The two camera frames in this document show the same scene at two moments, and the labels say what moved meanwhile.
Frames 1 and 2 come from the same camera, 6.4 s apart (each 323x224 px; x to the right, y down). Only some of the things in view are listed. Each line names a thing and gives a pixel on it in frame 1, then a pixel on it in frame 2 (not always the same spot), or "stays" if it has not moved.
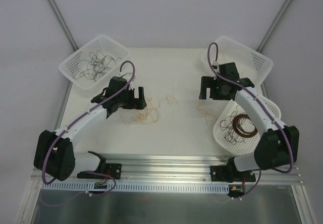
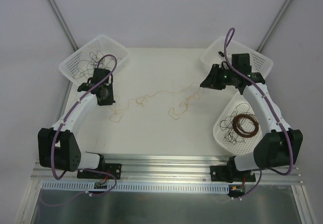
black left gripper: x=137 y=103 → x=106 y=99
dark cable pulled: x=98 y=64 stays
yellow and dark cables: x=148 y=114 → x=184 y=98
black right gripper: x=207 y=83 → x=215 y=76
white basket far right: x=250 y=63 stays
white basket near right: x=234 y=131 stays
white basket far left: x=95 y=64 stays
